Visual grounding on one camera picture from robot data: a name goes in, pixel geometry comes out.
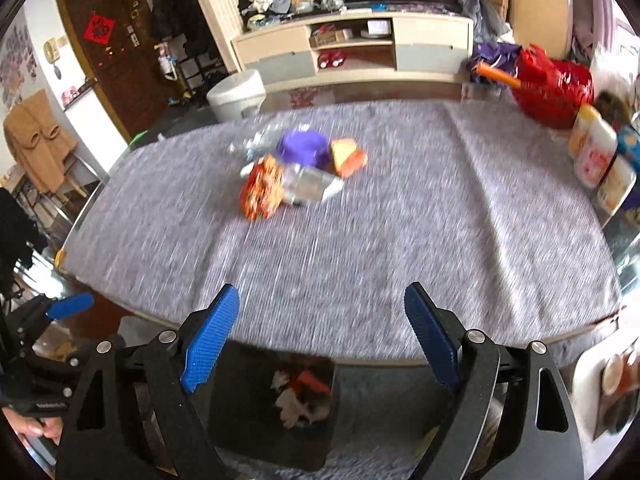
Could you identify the metal frame chair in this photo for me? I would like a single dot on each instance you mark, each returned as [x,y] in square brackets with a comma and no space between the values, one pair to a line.
[75,180]

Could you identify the green paper plane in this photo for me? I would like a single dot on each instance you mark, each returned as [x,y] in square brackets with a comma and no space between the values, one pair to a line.
[139,139]

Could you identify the group of wall photos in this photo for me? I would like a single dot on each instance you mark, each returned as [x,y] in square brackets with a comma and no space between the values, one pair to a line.
[17,67]

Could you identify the white bottle yellow label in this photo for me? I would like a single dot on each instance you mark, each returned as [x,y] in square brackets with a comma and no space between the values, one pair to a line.
[584,132]

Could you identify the tan coat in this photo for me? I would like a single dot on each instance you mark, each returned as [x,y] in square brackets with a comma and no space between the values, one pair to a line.
[37,145]

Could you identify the flat cardboard box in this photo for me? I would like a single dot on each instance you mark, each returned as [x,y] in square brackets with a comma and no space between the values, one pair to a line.
[330,38]

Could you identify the black hanging coats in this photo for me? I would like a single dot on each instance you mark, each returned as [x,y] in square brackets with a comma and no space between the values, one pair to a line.
[175,5]

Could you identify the silver foil wrapper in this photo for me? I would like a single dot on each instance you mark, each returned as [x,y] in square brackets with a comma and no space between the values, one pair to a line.
[312,185]

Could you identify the grey plastic bag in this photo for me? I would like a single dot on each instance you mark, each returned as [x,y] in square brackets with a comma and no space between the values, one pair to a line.
[477,15]

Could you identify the pink curtain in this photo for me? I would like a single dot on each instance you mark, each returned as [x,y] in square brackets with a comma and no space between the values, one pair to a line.
[600,5]

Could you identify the black hanging cloth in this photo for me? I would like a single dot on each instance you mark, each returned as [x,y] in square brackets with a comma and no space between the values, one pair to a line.
[17,240]

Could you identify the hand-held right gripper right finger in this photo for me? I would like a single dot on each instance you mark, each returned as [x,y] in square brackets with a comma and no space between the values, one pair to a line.
[432,340]

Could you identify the blue round tin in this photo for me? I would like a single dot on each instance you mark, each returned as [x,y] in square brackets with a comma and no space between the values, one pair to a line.
[630,147]

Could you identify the brown wooden door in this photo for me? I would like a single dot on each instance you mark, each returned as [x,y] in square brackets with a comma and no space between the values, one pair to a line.
[115,80]

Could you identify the red shoes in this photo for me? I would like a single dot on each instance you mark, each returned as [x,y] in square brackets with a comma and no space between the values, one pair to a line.
[331,59]

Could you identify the grey woven table cloth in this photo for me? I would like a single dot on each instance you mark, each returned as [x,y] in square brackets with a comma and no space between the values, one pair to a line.
[375,240]

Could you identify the clear plastic wrapper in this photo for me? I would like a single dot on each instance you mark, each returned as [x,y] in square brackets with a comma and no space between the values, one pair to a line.
[255,137]

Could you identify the orange stick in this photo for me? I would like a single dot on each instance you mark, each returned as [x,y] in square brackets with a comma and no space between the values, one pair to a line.
[497,74]

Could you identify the small white device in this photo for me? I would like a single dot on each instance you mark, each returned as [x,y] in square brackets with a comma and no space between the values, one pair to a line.
[376,28]

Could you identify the person's left hand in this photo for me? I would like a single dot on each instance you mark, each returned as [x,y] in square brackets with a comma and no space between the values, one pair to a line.
[30,425]

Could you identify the orange yellow wrapper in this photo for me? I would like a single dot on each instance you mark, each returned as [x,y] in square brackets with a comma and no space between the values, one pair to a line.
[347,159]

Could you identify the beige wall intercom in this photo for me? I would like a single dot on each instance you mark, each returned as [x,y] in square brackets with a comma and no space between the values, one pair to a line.
[50,51]

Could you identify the purple bag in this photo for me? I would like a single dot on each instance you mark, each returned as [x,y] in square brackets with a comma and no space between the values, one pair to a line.
[492,57]

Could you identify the small white yellow bottle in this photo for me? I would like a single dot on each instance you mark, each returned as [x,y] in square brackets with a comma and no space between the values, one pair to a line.
[616,185]

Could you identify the white tissue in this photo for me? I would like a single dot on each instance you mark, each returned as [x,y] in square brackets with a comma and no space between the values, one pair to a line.
[295,407]

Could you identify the white paper ball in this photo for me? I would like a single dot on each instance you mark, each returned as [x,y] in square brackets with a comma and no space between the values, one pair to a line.
[281,379]

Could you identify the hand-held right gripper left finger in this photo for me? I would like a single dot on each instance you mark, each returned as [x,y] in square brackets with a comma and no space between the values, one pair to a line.
[207,340]

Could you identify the red diamond door paper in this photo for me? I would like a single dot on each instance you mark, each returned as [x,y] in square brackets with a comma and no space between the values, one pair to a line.
[99,30]

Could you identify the beige television cabinet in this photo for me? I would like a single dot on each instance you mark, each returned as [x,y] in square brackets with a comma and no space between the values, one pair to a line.
[275,45]

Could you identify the clear plastic bags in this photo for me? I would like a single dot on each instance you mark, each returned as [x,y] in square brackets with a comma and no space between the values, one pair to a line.
[617,85]

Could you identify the white bottle pink label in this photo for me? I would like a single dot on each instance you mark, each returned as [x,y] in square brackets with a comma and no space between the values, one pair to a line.
[595,155]

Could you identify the white tray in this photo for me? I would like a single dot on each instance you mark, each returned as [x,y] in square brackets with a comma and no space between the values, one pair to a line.
[607,390]

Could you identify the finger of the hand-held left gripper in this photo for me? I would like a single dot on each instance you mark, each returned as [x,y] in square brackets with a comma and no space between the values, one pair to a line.
[70,306]

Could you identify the red paper cup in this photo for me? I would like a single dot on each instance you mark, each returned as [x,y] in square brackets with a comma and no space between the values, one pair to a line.
[311,381]

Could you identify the white round stool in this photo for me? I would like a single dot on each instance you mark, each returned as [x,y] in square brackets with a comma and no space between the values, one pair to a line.
[235,95]

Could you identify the white leaning board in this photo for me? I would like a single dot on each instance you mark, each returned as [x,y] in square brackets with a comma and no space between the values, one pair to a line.
[95,130]

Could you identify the red orange snack bag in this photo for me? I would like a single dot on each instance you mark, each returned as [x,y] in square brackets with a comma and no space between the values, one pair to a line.
[260,190]

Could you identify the black trash bin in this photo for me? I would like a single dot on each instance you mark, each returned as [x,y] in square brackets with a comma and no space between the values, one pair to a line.
[240,410]

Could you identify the red plastic basket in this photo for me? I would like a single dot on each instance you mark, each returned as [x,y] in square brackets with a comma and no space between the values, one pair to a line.
[555,85]

